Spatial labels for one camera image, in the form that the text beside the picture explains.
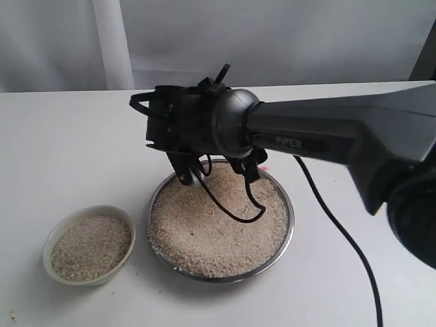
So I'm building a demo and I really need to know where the dark frame post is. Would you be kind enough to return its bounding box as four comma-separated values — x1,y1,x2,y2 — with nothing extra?
409,22,436,81

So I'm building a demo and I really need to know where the white ceramic bowl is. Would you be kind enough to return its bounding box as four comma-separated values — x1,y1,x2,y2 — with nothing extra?
42,205,136,286

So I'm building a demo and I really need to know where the black cable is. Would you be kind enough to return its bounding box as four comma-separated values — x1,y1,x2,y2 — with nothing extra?
129,90,382,327

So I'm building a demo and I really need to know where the round steel tray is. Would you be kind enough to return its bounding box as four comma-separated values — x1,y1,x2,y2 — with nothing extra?
146,157,296,283

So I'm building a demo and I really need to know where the white backdrop curtain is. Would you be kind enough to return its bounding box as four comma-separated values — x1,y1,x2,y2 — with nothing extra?
1,1,435,92

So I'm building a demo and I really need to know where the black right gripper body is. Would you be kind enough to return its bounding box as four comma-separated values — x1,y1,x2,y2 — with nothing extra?
146,86,218,155

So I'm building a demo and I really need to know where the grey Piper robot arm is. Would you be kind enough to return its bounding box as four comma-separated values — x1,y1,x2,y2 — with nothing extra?
146,84,435,266

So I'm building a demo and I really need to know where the rice in white bowl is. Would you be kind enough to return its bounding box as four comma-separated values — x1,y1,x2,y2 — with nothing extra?
51,215,131,282

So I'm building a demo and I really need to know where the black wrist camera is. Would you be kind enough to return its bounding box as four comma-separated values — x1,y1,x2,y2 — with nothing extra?
198,63,230,97

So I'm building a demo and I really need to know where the rice in steel tray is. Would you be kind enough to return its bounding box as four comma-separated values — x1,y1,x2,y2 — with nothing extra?
149,162,289,277

